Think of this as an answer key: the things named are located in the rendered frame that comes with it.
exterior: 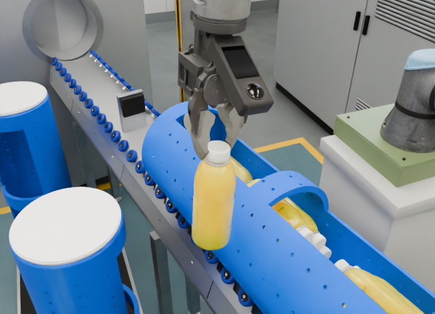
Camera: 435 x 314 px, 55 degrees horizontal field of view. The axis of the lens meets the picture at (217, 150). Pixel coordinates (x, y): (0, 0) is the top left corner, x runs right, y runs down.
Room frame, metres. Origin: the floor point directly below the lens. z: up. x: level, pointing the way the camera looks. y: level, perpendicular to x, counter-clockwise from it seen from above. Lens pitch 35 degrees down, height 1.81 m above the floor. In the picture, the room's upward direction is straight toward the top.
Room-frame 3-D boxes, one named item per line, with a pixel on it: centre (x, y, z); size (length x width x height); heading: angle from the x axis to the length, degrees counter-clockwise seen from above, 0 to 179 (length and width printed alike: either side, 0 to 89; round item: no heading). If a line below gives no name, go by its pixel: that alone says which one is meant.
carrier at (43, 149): (1.48, 0.82, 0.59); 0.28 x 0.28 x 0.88
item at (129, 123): (1.41, 0.32, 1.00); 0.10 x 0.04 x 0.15; 123
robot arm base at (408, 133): (0.92, -0.50, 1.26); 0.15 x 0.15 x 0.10
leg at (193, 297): (1.21, 0.11, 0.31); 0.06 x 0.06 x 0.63; 33
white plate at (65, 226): (0.79, 0.39, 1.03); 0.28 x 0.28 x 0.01
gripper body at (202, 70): (0.56, 0.00, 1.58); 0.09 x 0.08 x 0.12; 31
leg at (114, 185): (2.04, 0.64, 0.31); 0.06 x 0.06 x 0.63; 33
